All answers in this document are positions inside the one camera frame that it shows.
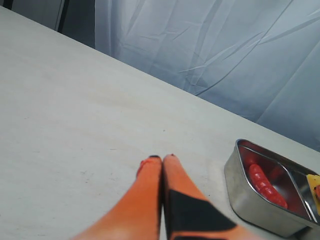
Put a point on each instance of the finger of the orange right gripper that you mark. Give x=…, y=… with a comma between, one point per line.
x=316, y=191

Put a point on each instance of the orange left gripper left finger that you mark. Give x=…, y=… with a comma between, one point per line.
x=137, y=215

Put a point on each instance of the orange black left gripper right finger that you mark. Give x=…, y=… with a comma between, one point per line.
x=189, y=215

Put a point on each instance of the yellow toy cheese block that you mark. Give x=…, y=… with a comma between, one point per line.
x=313, y=181

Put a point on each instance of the stainless steel lunch box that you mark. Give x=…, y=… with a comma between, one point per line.
x=300, y=218

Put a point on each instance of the red toy sausage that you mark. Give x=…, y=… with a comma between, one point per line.
x=261, y=184

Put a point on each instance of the white backdrop curtain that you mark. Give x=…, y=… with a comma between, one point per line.
x=259, y=59

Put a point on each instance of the dark stand behind table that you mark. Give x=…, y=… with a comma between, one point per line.
x=50, y=13

